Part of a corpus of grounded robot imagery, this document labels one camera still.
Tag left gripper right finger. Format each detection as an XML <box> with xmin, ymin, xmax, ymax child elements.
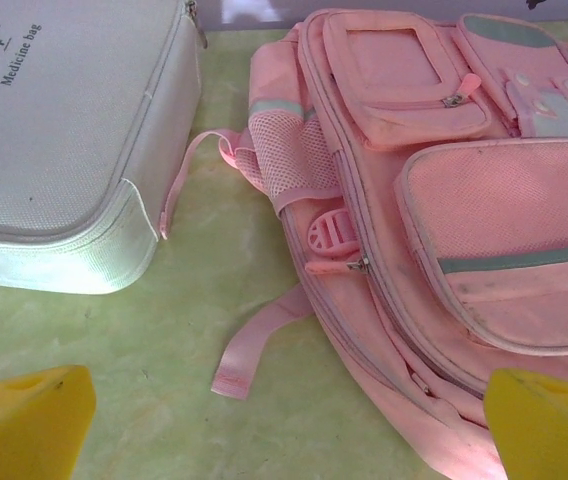
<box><xmin>483</xmin><ymin>368</ymin><xmax>568</xmax><ymax>480</ymax></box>

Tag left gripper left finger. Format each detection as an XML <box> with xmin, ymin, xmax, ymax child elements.
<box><xmin>0</xmin><ymin>364</ymin><xmax>98</xmax><ymax>480</ymax></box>

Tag pink school backpack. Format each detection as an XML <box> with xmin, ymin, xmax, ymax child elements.
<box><xmin>156</xmin><ymin>7</ymin><xmax>568</xmax><ymax>480</ymax></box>

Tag white plastic box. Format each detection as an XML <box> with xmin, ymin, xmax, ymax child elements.
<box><xmin>0</xmin><ymin>0</ymin><xmax>210</xmax><ymax>296</ymax></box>

